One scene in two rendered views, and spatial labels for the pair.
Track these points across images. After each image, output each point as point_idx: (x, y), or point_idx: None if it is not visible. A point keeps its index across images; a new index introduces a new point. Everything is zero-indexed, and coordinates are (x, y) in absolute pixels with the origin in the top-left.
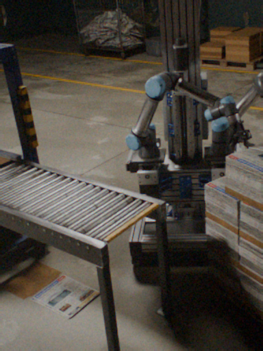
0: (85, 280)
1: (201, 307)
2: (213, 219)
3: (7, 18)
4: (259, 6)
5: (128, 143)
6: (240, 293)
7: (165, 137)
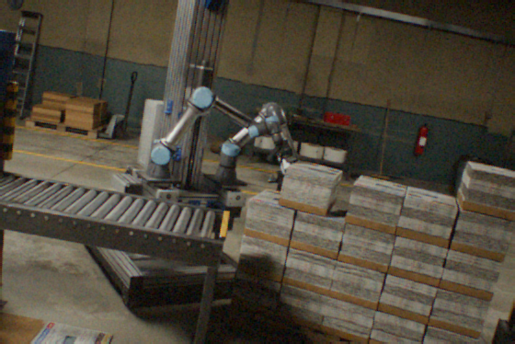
0: (82, 326)
1: (229, 334)
2: (254, 235)
3: None
4: (95, 78)
5: (155, 156)
6: (277, 309)
7: (148, 165)
